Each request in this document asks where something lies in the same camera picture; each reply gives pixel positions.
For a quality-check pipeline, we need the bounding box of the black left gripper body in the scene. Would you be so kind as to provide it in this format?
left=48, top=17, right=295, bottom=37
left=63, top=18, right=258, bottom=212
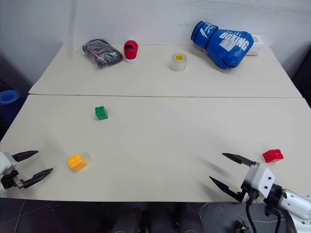
left=0, top=169, right=25, bottom=193

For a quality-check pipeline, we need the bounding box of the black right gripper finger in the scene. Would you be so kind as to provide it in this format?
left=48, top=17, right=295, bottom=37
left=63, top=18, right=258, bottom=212
left=209, top=176, right=246, bottom=203
left=222, top=152, right=260, bottom=168

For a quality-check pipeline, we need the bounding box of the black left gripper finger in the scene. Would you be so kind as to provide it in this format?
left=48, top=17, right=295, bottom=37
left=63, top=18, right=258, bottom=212
left=11, top=150, right=39, bottom=163
left=20, top=167, right=54, bottom=190

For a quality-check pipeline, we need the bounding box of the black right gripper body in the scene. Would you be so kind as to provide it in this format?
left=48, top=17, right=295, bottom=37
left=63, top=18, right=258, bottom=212
left=240, top=180, right=261, bottom=203

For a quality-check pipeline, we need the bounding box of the red toy brick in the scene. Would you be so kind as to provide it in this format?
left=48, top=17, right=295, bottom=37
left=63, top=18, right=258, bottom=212
left=262, top=149, right=284, bottom=164

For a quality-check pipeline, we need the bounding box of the small black clamp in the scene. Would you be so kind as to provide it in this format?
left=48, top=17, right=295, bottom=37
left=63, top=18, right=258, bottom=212
left=234, top=219, right=251, bottom=233

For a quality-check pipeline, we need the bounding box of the yellow toy brick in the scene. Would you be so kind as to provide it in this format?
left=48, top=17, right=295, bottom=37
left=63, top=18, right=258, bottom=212
left=67, top=154, right=88, bottom=171

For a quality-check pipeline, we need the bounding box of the green toy brick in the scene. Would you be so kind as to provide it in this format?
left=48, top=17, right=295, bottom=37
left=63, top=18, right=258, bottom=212
left=94, top=105, right=109, bottom=121

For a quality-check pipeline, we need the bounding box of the clear tape roll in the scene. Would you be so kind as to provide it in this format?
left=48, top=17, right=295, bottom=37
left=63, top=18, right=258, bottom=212
left=170, top=53, right=188, bottom=72

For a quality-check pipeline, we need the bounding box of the white cardboard box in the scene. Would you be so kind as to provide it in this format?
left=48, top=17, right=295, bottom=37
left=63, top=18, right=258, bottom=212
left=247, top=34, right=265, bottom=57

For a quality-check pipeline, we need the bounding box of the blue boxing glove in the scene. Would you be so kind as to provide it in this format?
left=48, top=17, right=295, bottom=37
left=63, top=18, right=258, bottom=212
left=190, top=21, right=255, bottom=69

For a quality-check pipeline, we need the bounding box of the black item in plastic bag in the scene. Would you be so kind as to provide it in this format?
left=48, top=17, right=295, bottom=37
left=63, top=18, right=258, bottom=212
left=81, top=38, right=123, bottom=69

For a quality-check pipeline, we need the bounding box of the red shoe with white sole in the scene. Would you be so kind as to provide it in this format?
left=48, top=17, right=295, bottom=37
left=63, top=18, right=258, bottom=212
left=123, top=40, right=139, bottom=64

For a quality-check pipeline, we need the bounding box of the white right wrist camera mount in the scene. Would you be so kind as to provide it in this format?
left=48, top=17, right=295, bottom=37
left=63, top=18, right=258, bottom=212
left=243, top=165, right=276, bottom=204

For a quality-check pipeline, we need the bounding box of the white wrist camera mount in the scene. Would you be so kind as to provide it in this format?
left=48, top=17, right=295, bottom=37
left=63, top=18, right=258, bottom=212
left=243, top=165, right=276, bottom=204
left=0, top=151, right=18, bottom=177

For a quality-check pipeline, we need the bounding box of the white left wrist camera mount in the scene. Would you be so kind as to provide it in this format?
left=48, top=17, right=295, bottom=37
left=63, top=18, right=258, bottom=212
left=0, top=151, right=18, bottom=177

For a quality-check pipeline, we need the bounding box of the thin white floor cable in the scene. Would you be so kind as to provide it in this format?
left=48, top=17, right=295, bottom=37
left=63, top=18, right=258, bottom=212
left=198, top=201, right=287, bottom=223

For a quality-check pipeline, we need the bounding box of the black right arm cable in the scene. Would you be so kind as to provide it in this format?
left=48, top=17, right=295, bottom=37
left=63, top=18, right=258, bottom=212
left=245, top=194, right=258, bottom=233

